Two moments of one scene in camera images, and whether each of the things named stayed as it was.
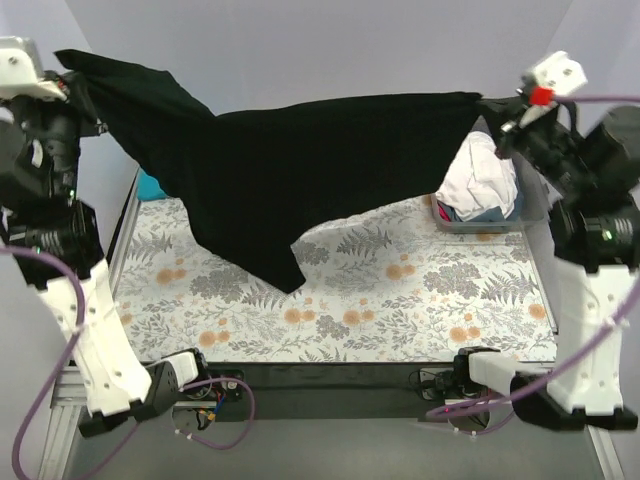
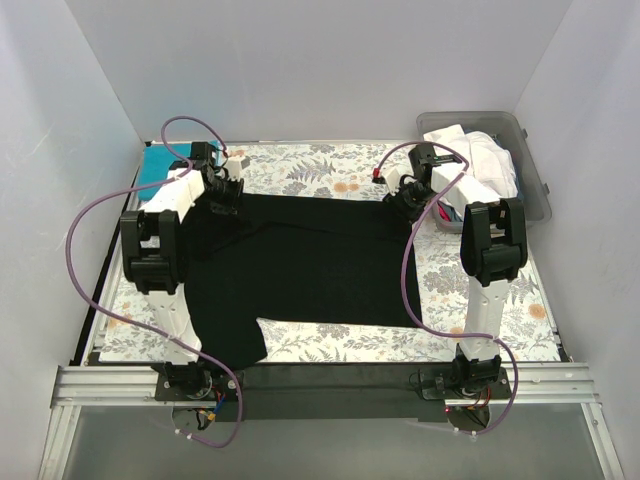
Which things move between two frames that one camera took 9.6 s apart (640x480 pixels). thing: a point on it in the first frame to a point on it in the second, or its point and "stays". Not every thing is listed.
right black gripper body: [513, 132] to [405, 198]
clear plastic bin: [489, 190] stays
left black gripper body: [80, 105] to [225, 191]
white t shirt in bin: [478, 179] stays
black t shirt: [252, 178] to [291, 258]
